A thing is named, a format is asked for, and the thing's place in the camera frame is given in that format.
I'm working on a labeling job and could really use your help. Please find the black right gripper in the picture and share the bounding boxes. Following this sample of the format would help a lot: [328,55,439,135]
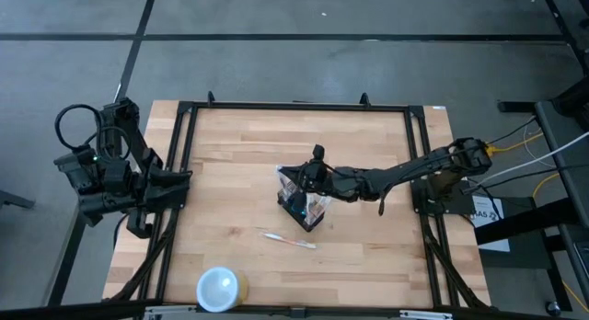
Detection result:
[277,163,372,211]

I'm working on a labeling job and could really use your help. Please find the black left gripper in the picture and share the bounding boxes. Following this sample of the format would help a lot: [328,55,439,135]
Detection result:
[103,158,192,210]

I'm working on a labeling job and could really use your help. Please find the white round container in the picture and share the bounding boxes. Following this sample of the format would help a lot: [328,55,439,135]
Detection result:
[196,266,250,314]

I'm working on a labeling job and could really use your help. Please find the black stand foot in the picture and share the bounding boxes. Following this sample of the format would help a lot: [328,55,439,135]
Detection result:
[0,189,36,210]

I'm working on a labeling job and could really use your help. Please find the white paper sign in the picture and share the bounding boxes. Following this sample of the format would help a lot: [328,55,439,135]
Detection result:
[471,194,512,253]

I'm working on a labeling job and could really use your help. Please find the black equipment stand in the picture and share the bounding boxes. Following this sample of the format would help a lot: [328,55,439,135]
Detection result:
[473,75,589,312]

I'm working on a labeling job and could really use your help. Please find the black wire caddy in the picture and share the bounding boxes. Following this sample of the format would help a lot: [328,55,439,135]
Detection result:
[276,186,327,233]

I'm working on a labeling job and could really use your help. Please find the black metal table frame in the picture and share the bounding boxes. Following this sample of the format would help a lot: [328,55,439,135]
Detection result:
[108,90,491,312]

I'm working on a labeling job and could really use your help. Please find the silver metal bracket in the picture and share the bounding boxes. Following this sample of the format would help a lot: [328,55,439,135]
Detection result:
[144,304,198,320]
[398,309,450,320]

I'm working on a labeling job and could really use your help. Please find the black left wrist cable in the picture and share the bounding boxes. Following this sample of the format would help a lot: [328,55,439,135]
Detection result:
[54,103,100,151]

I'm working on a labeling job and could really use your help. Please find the yellow cable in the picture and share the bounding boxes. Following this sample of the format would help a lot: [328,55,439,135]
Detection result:
[487,131,544,155]

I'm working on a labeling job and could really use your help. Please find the white cable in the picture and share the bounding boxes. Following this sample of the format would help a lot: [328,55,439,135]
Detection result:
[478,130,589,186]

